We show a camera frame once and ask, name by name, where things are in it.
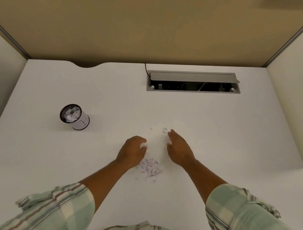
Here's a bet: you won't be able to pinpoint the person's right hand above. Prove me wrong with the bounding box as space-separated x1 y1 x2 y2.
163 129 200 169

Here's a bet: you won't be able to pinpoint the person's left hand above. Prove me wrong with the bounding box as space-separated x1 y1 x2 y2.
114 133 149 171

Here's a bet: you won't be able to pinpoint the person's left forearm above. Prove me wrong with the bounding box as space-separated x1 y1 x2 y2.
76 153 135 218

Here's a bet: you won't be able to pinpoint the person's right forearm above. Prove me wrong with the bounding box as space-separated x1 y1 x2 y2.
177 157 231 208

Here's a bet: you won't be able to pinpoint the pile of torn paper scraps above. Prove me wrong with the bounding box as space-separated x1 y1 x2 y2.
134 156 165 185

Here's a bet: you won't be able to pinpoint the white round paper container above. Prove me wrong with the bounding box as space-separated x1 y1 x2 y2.
58 103 92 132

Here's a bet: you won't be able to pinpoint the paper scraps inside container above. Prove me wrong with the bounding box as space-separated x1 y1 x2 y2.
63 106 81 124

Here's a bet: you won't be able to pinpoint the green plaid shirt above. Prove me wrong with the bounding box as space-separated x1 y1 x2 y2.
0 156 303 230

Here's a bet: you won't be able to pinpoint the beige desk partition panel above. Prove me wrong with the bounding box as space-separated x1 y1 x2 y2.
0 0 303 95

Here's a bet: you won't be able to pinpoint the grey desk cable box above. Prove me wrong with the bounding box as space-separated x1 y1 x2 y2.
145 62 243 103

